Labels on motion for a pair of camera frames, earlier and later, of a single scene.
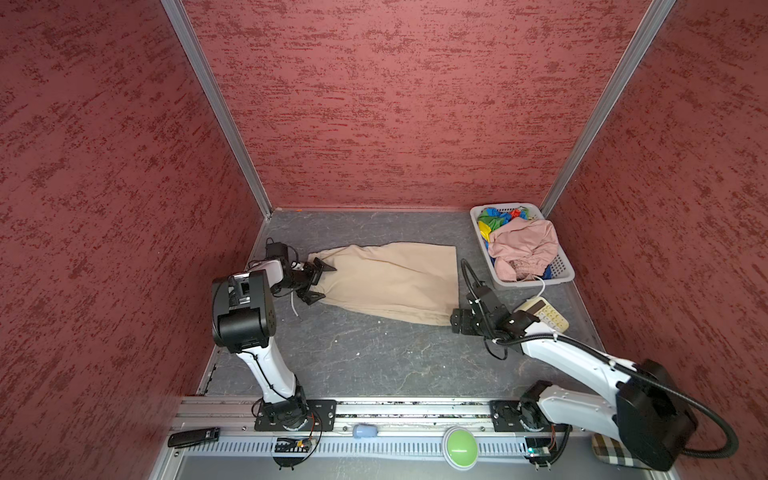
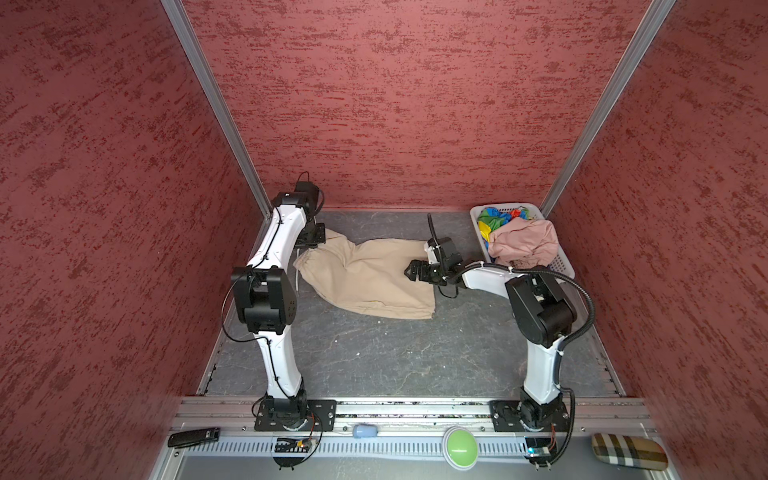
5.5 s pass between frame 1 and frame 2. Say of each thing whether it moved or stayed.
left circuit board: stayed
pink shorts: stayed
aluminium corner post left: stayed
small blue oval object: stayed
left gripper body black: moved
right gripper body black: moved
